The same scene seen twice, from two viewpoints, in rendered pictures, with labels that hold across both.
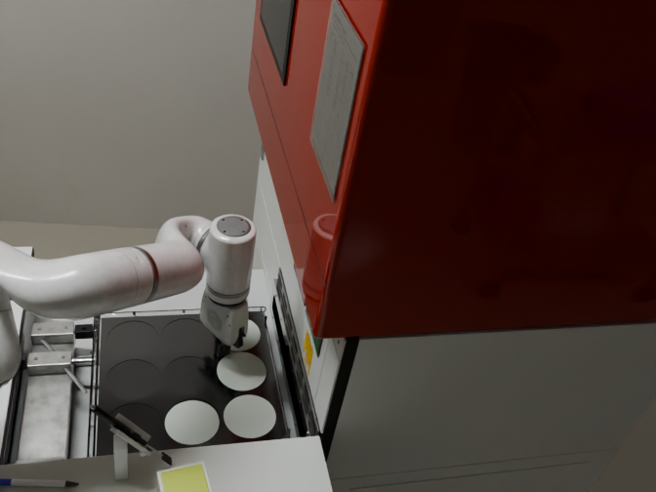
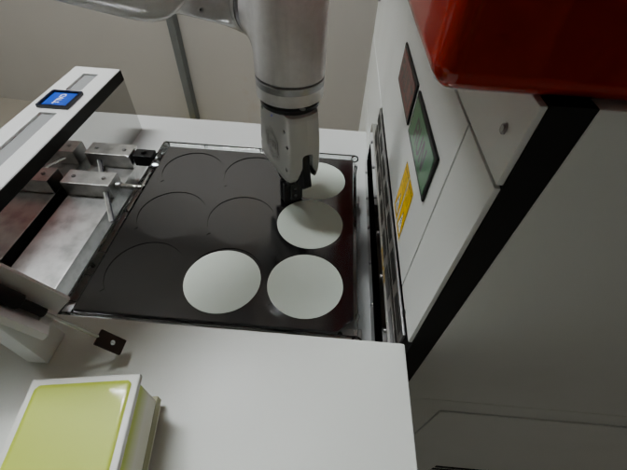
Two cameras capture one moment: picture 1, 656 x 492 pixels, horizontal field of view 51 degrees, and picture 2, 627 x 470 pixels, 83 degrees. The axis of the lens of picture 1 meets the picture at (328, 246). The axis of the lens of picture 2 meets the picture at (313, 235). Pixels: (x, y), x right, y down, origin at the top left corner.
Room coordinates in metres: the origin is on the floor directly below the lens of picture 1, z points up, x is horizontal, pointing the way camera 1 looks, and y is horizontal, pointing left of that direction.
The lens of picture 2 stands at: (0.59, -0.02, 1.29)
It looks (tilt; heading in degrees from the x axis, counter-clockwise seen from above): 49 degrees down; 21
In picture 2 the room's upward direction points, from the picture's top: 3 degrees clockwise
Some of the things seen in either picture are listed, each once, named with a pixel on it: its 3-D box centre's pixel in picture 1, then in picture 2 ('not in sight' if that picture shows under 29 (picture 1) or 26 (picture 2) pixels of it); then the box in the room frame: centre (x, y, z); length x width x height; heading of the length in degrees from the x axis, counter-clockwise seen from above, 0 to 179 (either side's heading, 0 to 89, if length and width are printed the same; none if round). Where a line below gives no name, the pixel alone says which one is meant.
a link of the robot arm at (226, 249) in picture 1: (228, 252); (286, 8); (0.97, 0.18, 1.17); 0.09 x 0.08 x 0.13; 63
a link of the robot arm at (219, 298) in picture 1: (226, 285); (289, 84); (0.97, 0.17, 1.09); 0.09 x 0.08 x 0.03; 53
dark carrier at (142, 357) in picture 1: (188, 376); (241, 220); (0.89, 0.22, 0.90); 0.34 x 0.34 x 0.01; 20
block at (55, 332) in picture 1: (53, 332); (113, 155); (0.94, 0.52, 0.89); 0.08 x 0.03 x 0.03; 110
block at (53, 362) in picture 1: (50, 362); (91, 183); (0.86, 0.49, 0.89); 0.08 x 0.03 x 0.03; 110
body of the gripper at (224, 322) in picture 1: (225, 308); (290, 129); (0.97, 0.17, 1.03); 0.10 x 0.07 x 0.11; 53
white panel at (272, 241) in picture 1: (290, 264); (394, 94); (1.15, 0.07, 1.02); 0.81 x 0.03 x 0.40; 20
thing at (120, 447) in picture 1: (131, 446); (22, 314); (0.63, 0.24, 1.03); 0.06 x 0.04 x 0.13; 110
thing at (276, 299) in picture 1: (290, 365); (377, 225); (0.98, 0.03, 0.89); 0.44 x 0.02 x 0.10; 20
